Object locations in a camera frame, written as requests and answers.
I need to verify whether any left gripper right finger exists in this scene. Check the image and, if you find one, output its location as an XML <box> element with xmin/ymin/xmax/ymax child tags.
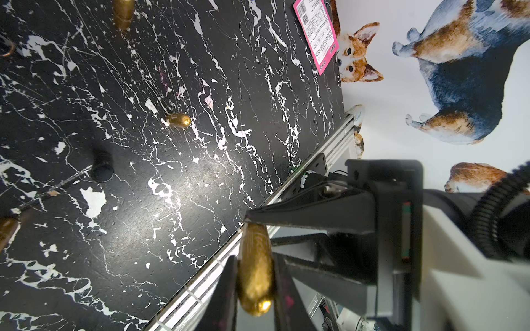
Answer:
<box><xmin>273</xmin><ymin>253</ymin><xmax>316</xmax><ymax>331</ymax></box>

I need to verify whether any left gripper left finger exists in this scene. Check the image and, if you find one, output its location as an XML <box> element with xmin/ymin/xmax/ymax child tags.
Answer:
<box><xmin>195</xmin><ymin>256</ymin><xmax>238</xmax><ymax>331</ymax></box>

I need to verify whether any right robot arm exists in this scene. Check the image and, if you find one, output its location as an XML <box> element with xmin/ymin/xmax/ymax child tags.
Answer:
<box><xmin>238</xmin><ymin>160</ymin><xmax>529</xmax><ymax>330</ymax></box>

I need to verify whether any black lipstick near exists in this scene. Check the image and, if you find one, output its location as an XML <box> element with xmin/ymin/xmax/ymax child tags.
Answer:
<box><xmin>90</xmin><ymin>148</ymin><xmax>115</xmax><ymax>183</ymax></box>

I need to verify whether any pink paper card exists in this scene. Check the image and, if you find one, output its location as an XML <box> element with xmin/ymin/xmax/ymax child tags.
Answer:
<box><xmin>293</xmin><ymin>0</ymin><xmax>339</xmax><ymax>75</ymax></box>

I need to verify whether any aluminium front rail frame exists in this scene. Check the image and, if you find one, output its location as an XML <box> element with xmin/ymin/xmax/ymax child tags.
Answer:
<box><xmin>146</xmin><ymin>105</ymin><xmax>365</xmax><ymax>330</ymax></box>

